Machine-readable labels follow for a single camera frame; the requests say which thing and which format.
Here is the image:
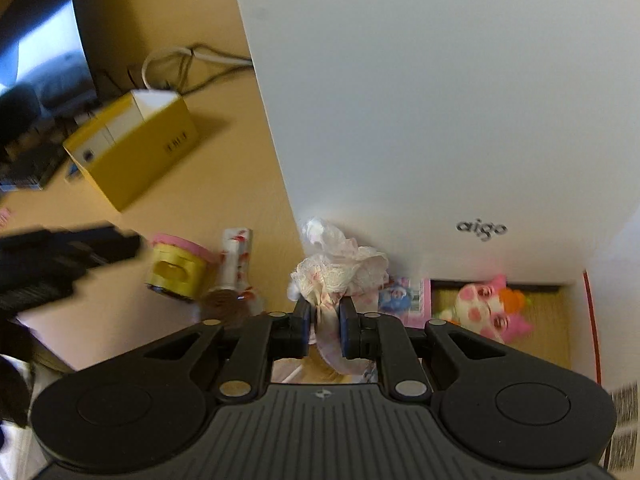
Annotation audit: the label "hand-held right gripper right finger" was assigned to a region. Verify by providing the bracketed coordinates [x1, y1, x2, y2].
[338, 297, 507, 401]

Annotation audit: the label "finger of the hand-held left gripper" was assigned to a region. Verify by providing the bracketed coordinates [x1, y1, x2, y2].
[0, 224, 148, 273]

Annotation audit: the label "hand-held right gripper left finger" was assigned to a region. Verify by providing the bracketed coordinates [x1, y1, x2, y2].
[142, 299, 315, 401]

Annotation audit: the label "white pink lace cloth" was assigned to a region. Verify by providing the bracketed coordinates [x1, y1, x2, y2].
[287, 217, 391, 376]

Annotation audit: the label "yellow tub with pink lid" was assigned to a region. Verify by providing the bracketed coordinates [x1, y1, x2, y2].
[146, 232, 217, 304]

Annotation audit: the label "pink card with blue figure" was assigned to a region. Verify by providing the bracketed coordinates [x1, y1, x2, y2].
[376, 277, 432, 330]

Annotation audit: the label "small bottle with red-white label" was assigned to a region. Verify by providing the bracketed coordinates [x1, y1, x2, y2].
[199, 227, 266, 327]

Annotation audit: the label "yellow cardboard box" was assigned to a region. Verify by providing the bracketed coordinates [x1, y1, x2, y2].
[62, 89, 199, 212]

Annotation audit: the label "black keyboard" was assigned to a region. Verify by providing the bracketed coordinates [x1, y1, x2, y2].
[0, 127, 68, 192]

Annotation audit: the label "pink plush toy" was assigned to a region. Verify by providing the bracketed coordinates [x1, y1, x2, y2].
[432, 273, 534, 346]

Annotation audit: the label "black computer monitor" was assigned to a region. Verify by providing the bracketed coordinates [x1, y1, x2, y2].
[0, 0, 101, 122]

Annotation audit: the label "white computer case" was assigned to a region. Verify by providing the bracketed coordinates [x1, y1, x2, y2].
[227, 0, 640, 290]

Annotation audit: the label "white poster with red print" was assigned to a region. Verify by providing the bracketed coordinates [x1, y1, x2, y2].
[580, 220, 640, 475]

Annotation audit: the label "white looped cable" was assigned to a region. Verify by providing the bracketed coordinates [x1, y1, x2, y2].
[141, 46, 254, 95]

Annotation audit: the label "black cables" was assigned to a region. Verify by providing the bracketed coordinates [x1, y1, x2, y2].
[127, 42, 257, 97]

